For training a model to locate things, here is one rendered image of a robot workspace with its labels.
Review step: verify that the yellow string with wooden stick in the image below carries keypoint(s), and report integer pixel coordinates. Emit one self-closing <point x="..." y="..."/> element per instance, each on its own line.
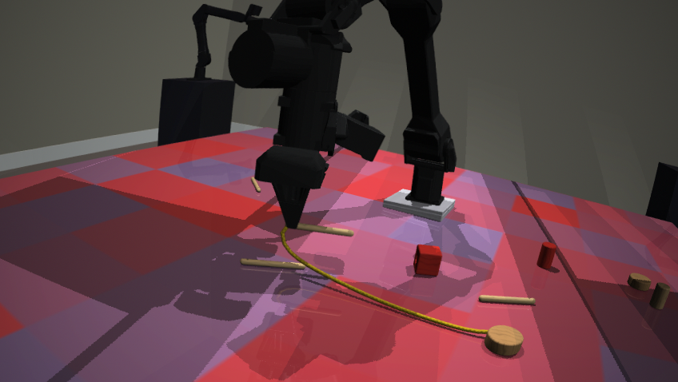
<point x="350" y="233"/>

